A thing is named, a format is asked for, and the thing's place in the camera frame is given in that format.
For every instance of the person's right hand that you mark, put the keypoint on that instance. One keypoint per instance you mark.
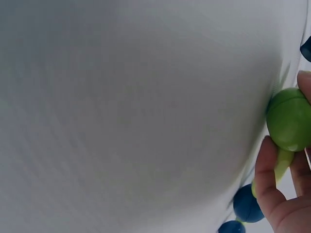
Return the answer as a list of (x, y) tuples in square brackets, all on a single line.
[(289, 214)]

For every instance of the person's right fingers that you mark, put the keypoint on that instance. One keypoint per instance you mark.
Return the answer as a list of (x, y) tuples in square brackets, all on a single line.
[(266, 167)]

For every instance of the person's right thumb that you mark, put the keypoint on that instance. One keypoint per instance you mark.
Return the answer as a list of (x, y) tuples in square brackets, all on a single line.
[(305, 83)]

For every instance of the green ball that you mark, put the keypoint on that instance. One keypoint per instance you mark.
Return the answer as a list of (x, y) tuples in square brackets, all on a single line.
[(289, 121)]

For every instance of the yellow-green curved rod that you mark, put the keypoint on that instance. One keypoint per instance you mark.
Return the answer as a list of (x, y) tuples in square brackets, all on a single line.
[(283, 162)]

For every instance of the dark blue flared piece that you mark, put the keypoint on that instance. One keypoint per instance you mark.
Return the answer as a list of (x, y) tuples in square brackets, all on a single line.
[(307, 49)]

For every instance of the blue ball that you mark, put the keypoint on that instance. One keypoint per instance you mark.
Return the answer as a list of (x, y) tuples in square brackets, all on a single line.
[(246, 205), (232, 228)]

